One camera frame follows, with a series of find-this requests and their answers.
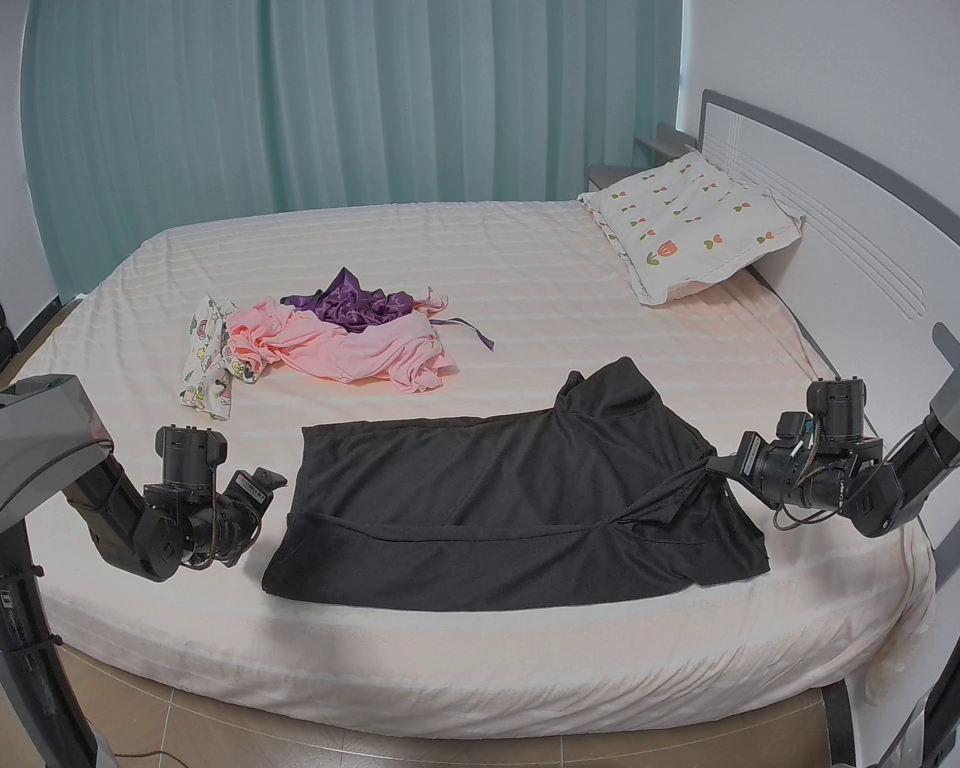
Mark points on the pink garment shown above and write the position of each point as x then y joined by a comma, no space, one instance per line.
360,356

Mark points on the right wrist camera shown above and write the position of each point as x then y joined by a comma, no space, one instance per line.
792,426

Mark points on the blue-green curtain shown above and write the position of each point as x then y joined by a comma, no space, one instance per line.
337,97

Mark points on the black garment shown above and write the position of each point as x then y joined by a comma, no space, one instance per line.
487,487

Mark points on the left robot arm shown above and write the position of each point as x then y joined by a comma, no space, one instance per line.
120,510

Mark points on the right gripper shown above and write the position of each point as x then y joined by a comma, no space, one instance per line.
772,472

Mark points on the bed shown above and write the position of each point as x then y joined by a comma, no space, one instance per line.
525,285

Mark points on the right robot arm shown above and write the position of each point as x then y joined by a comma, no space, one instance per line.
877,495

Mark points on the purple garment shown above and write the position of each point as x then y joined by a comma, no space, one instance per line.
352,304

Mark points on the white printed garment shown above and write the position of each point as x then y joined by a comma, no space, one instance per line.
202,360

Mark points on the white printed pillow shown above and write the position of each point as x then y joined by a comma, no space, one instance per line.
690,217

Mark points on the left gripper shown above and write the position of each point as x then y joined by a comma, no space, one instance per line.
244,506

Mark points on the grey bedside table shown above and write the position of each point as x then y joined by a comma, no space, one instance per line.
611,178

